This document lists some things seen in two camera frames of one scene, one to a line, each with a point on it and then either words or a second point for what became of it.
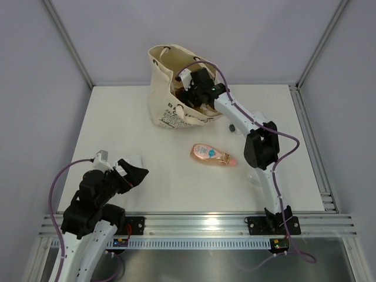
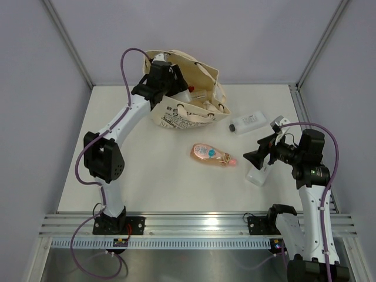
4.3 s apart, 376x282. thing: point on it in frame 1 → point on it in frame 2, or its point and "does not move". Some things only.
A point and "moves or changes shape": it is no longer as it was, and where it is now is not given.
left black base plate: [131, 225] does not move
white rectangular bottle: [254, 177] does not move
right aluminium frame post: [339, 8] does not move
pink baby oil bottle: [206, 153] does not move
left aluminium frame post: [65, 34] does not move
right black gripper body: [192, 94] → [282, 151]
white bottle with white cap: [135, 160] moves or changes shape
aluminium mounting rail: [223, 224] does not move
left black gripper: [134, 175] → [178, 84]
